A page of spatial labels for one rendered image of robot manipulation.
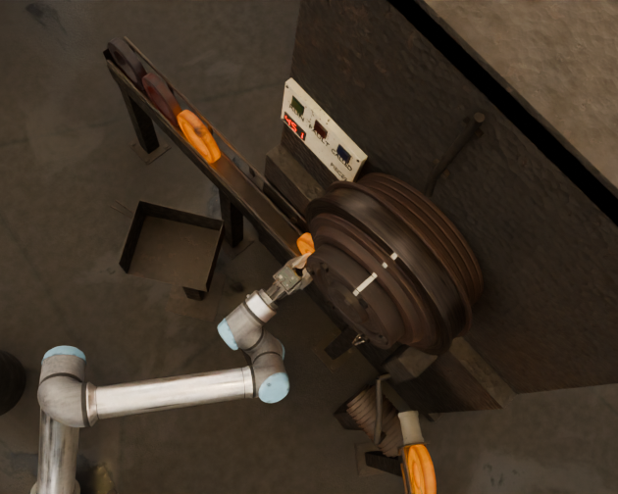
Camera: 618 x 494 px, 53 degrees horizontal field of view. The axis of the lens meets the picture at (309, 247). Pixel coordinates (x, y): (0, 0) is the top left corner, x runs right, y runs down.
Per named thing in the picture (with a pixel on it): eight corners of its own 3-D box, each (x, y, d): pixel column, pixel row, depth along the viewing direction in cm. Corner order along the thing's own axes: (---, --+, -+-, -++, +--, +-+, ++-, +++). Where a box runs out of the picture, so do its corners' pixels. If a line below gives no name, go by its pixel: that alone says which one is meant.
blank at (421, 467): (416, 465, 187) (405, 467, 186) (422, 432, 177) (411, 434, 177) (432, 514, 174) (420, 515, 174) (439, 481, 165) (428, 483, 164)
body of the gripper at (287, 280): (304, 281, 176) (273, 310, 177) (307, 282, 185) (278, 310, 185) (286, 261, 177) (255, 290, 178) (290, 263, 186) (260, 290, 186)
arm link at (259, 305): (268, 321, 186) (247, 298, 187) (280, 311, 186) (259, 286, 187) (263, 322, 177) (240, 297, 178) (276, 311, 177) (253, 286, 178)
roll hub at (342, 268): (314, 261, 161) (329, 228, 134) (388, 342, 157) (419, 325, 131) (298, 274, 160) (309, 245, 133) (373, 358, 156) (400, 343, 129)
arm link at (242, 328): (231, 340, 189) (210, 322, 184) (262, 312, 189) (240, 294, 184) (239, 358, 182) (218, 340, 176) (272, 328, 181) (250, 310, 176)
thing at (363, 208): (314, 222, 174) (339, 151, 129) (432, 348, 168) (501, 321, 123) (297, 235, 173) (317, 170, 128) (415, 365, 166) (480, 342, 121)
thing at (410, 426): (415, 412, 187) (420, 409, 181) (421, 443, 184) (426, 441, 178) (395, 415, 186) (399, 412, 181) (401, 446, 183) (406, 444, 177)
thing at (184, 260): (166, 260, 256) (138, 199, 187) (229, 274, 257) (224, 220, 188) (151, 307, 250) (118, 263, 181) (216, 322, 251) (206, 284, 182)
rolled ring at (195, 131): (169, 106, 197) (177, 100, 198) (190, 148, 211) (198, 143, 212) (198, 128, 186) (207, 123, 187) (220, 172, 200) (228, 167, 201)
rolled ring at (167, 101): (169, 102, 192) (178, 96, 193) (134, 67, 198) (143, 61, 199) (181, 136, 209) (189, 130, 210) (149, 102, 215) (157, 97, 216)
